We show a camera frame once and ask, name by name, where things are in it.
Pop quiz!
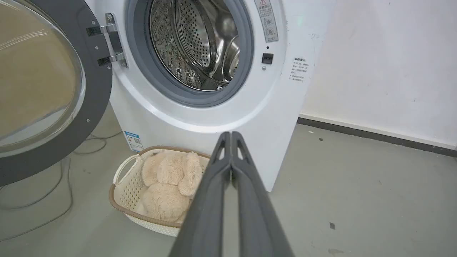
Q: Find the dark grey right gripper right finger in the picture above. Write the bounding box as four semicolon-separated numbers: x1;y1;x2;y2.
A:
231;131;295;257

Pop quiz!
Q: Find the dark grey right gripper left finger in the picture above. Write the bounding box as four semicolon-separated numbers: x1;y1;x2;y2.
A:
169;131;232;257

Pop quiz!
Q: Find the white front-load washing machine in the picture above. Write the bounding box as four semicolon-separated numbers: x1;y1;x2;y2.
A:
84;0;338;192

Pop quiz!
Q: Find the grey round washing machine door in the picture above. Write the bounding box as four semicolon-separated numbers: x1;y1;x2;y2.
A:
0;0;113;187

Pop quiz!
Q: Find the metal door hinge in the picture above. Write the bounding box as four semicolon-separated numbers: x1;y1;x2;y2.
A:
86;13;128;68

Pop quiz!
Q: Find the beige plush doll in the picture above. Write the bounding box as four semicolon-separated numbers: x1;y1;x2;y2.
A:
134;151;204;224

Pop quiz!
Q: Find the cream perforated laundry basket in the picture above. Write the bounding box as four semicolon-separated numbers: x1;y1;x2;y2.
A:
109;145;212;237

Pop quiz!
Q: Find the blue energy label sticker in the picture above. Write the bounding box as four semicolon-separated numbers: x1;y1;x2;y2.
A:
124;131;144;153

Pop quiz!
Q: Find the white warning label sticker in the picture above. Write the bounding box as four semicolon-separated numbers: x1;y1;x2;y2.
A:
254;0;279;43

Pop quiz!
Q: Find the thin grey floor cable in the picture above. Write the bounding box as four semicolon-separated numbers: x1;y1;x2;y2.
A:
72;131;122;155
0;157;74;242

